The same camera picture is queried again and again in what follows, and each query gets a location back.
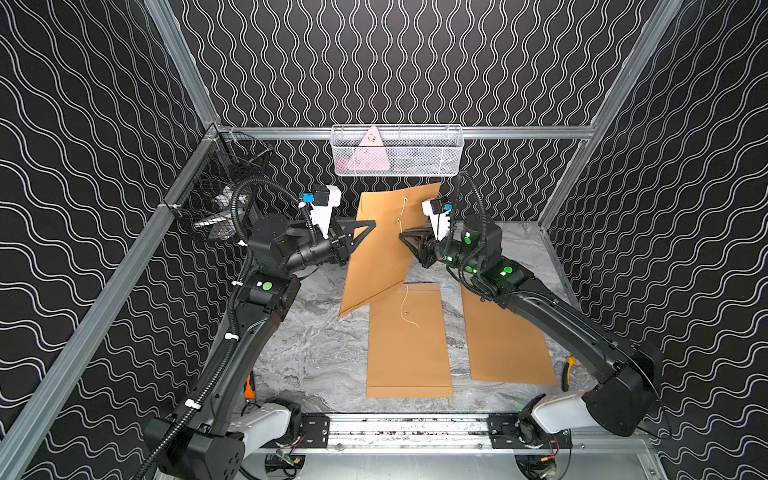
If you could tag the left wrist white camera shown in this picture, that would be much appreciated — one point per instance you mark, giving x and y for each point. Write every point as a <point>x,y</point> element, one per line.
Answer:
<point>321,200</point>

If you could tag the white wire mesh basket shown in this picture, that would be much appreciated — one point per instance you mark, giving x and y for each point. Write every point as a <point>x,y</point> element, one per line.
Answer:
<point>414,150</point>

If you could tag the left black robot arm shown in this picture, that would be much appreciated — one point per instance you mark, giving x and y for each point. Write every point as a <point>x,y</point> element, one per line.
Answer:
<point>282,233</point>

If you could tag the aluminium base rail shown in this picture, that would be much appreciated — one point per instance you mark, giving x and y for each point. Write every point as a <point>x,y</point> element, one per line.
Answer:
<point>432,433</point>

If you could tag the orange handled tool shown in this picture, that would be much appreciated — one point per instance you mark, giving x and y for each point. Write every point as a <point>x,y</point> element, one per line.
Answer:
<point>249,392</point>

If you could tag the white object in black basket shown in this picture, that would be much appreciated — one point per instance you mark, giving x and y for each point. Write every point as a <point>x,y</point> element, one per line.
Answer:
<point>218,225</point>

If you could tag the black wire mesh basket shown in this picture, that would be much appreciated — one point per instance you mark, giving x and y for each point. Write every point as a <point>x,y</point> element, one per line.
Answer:
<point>232,158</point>

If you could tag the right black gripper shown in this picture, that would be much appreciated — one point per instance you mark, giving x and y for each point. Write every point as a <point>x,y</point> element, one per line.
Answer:
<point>427,244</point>

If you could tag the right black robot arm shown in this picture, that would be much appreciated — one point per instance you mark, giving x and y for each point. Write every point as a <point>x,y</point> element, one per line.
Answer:
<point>627,374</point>

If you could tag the pink triangular board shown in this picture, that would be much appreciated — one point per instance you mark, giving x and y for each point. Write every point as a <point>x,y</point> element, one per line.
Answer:
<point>370,156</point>

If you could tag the brown file bag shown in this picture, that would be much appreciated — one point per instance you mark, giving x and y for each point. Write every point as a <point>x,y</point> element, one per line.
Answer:
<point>503,347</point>
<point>407,348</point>
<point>382,261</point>

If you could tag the yellow handled pliers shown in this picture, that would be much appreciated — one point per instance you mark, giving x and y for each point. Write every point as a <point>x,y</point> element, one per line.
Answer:
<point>566,374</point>

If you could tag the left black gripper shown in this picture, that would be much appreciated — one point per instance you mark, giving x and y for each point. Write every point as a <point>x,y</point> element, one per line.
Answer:
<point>343,243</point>

